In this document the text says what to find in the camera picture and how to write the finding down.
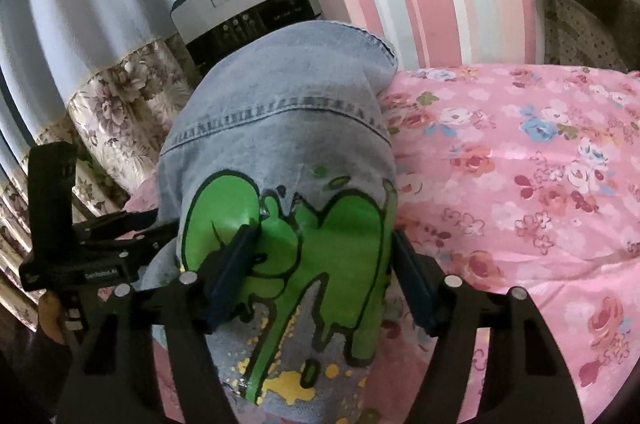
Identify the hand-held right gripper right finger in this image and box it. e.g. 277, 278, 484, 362
392, 229, 576, 424

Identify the grey curtain with floral hem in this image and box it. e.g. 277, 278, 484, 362
0, 0, 201, 335

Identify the pink floral bedsheet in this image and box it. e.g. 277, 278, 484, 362
122, 63, 640, 424

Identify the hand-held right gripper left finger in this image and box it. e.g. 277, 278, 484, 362
55, 224, 261, 424

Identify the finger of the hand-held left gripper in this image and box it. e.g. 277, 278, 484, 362
75, 210, 160, 235
82, 221, 180, 257

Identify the brown sofa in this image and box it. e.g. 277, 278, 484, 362
536, 0, 640, 72

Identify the printed blue denim jacket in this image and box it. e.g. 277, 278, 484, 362
140, 20, 401, 424

